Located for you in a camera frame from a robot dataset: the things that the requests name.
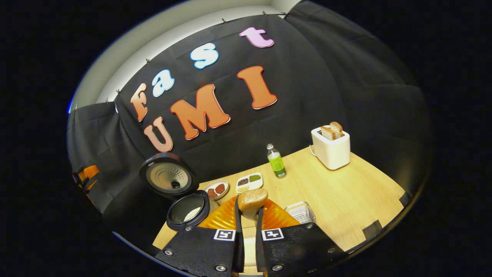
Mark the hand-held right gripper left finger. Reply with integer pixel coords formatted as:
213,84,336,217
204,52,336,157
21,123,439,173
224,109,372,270
154,195,244,277

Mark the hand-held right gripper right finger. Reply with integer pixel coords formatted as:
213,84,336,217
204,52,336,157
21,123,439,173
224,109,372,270
256,198,348,277

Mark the metal wire chopstick holder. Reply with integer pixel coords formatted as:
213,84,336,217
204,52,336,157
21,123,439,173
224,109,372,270
284,201,316,225

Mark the wooden spoon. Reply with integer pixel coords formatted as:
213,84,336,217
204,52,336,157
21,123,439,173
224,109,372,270
238,188,269,267

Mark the dark grey rice cooker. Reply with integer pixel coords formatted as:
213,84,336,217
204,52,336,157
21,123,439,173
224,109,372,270
139,153,211,231

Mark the round white plate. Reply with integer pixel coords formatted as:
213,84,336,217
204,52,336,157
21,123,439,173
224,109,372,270
203,180,229,200

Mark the white divided dish of beans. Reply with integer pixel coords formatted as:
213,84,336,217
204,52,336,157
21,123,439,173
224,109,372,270
236,172,264,194

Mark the green label plastic bottle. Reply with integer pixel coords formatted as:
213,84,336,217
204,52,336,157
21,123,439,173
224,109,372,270
266,144,288,179

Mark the white toaster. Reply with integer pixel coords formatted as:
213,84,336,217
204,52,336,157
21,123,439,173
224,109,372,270
311,125,351,170

